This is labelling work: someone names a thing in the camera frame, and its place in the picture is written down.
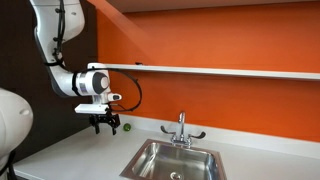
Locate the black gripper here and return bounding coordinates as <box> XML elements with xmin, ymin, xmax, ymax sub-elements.
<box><xmin>88</xmin><ymin>113</ymin><xmax>121</xmax><ymax>136</ymax></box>

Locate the stainless steel sink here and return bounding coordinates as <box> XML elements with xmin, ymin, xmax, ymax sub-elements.
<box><xmin>118</xmin><ymin>138</ymin><xmax>228</xmax><ymax>180</ymax></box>

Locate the chrome faucet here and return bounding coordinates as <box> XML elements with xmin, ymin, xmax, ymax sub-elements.
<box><xmin>160</xmin><ymin>111</ymin><xmax>207</xmax><ymax>150</ymax></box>

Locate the dark wood cabinet panel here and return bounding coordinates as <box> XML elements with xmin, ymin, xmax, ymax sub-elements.
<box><xmin>0</xmin><ymin>0</ymin><xmax>98</xmax><ymax>165</ymax></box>

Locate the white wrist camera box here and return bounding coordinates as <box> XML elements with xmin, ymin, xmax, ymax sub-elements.
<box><xmin>74</xmin><ymin>103</ymin><xmax>111</xmax><ymax>115</ymax></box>

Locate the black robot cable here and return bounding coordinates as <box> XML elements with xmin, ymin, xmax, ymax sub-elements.
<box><xmin>109</xmin><ymin>67</ymin><xmax>144</xmax><ymax>113</ymax></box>

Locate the thin white wall shelf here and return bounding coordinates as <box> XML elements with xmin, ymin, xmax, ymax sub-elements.
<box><xmin>87</xmin><ymin>62</ymin><xmax>320</xmax><ymax>82</ymax></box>

